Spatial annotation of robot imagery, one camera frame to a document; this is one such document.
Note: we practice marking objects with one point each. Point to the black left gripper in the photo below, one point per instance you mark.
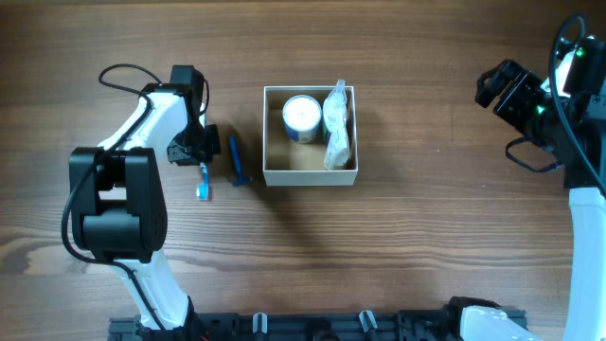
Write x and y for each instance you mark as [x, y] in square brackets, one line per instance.
[193, 152]

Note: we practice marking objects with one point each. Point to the white cotton swab tub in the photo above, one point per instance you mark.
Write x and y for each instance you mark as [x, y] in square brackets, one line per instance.
[302, 116]

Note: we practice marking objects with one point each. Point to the white lotion tube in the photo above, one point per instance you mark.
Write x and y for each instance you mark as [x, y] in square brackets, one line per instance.
[337, 141]

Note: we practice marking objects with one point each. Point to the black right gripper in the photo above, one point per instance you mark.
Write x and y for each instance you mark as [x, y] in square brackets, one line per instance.
[502, 88]

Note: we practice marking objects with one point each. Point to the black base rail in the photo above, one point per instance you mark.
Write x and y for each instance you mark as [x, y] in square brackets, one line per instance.
[406, 325]

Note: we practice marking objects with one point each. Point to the beige open cardboard box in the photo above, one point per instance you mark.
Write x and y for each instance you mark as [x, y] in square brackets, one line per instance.
[286, 163]

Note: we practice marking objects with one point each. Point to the blue white toothbrush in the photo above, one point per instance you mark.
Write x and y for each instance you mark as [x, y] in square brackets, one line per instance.
[203, 189]

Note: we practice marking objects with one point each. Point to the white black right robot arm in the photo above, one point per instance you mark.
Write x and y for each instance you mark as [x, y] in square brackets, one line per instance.
[565, 115]

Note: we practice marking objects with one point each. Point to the blue disposable razor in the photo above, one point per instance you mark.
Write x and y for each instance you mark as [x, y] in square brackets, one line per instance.
[241, 179]

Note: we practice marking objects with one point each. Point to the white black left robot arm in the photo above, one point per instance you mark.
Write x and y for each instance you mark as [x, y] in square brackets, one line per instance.
[116, 214]

